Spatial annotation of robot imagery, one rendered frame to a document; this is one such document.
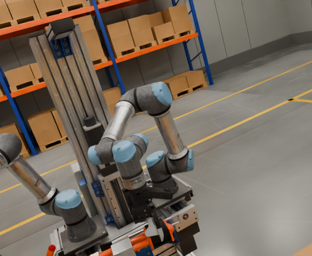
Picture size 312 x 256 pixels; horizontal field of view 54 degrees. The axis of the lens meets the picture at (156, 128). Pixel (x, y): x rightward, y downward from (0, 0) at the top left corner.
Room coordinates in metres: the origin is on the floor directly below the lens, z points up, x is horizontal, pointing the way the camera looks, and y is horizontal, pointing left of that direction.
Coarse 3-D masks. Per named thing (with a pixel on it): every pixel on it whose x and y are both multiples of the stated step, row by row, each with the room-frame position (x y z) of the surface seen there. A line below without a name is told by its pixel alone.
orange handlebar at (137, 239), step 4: (168, 224) 0.96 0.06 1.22; (172, 228) 0.94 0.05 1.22; (172, 232) 0.93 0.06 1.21; (136, 236) 0.95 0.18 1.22; (140, 236) 0.95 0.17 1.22; (144, 236) 0.94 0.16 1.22; (132, 240) 0.94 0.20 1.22; (136, 240) 0.94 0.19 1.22; (140, 240) 0.94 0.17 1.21; (144, 240) 0.91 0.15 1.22; (132, 244) 0.93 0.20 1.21; (136, 244) 0.91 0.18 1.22; (140, 244) 0.90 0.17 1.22; (144, 244) 0.90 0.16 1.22; (148, 244) 0.90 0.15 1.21; (136, 248) 0.90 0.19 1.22; (140, 248) 0.90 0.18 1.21; (96, 252) 0.92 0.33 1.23; (104, 252) 0.92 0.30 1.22; (108, 252) 0.92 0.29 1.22
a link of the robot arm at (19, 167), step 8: (16, 160) 1.38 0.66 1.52; (24, 160) 1.42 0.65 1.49; (8, 168) 1.37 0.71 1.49; (16, 168) 1.38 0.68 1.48; (24, 168) 1.39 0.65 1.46; (32, 168) 1.43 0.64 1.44; (16, 176) 1.39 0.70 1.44; (24, 176) 1.39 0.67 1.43; (32, 176) 1.41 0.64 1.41; (40, 176) 1.45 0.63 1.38; (24, 184) 1.40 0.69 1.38; (32, 184) 1.40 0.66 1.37; (40, 184) 1.42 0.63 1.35; (48, 184) 1.47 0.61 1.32; (32, 192) 1.42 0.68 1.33; (40, 192) 1.42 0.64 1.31; (48, 192) 1.44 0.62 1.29; (56, 192) 1.46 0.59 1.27; (40, 200) 1.43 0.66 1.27; (48, 200) 1.42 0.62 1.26; (40, 208) 1.47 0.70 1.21; (48, 208) 1.43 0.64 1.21
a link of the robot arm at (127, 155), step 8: (120, 144) 0.95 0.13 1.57; (128, 144) 0.93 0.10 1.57; (112, 152) 0.94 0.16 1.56; (120, 152) 0.91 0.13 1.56; (128, 152) 0.91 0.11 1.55; (136, 152) 0.94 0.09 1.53; (120, 160) 0.91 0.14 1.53; (128, 160) 0.91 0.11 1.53; (136, 160) 0.92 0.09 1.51; (120, 168) 0.92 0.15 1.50; (128, 168) 0.91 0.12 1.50; (136, 168) 0.92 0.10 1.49; (128, 176) 0.91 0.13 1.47; (136, 176) 0.91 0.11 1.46
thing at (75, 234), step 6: (84, 216) 1.37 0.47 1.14; (78, 222) 1.35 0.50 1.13; (84, 222) 1.36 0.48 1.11; (90, 222) 1.39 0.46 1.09; (72, 228) 1.35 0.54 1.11; (78, 228) 1.34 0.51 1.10; (84, 228) 1.35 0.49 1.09; (90, 228) 1.38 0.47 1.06; (96, 228) 1.40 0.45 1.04; (72, 234) 1.35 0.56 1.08; (78, 234) 1.33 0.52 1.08; (84, 234) 1.34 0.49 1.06; (90, 234) 1.35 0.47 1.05; (72, 240) 1.34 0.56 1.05; (78, 240) 1.33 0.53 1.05
